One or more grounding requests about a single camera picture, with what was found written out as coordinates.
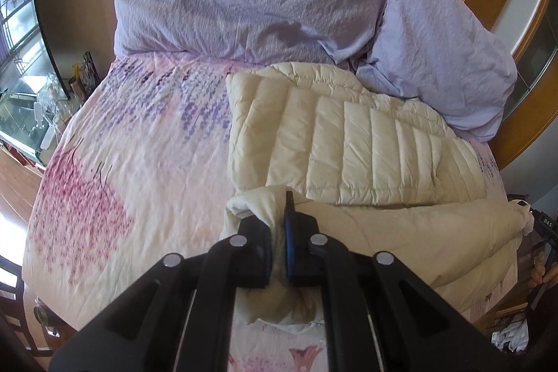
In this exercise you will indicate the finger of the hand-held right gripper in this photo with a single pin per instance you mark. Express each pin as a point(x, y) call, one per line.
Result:
point(519, 203)

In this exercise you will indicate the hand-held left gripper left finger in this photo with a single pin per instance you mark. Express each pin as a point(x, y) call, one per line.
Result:
point(257, 254)

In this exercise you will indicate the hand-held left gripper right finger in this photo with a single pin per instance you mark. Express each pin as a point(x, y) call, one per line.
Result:
point(290, 250)

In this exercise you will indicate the cream puffer jacket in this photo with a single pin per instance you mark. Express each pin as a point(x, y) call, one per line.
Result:
point(348, 136)

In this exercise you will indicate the person's right hand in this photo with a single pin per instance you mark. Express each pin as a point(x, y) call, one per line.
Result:
point(545, 271)

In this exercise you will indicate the crumpled white plastic bag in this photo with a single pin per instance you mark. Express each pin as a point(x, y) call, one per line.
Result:
point(510, 332)

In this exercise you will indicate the floral pink bed sheet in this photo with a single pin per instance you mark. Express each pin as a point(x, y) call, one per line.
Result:
point(152, 180)

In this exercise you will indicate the glass cabinet door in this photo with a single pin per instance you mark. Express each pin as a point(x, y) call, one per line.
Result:
point(538, 62)

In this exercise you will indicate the lavender crinkled pillow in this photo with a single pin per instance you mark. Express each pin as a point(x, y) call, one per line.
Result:
point(436, 49)

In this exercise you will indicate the glass jar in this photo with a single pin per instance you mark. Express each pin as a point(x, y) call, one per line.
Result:
point(46, 317)

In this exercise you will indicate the dark wooden chair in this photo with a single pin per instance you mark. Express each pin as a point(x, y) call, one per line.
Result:
point(13, 302)

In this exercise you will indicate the cluttered side table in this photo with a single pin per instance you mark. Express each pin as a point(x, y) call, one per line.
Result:
point(83, 75)

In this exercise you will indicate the clear plastic bag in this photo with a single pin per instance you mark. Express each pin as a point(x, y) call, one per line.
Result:
point(54, 97)

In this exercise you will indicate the window with black frame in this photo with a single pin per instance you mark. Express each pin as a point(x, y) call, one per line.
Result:
point(19, 27)

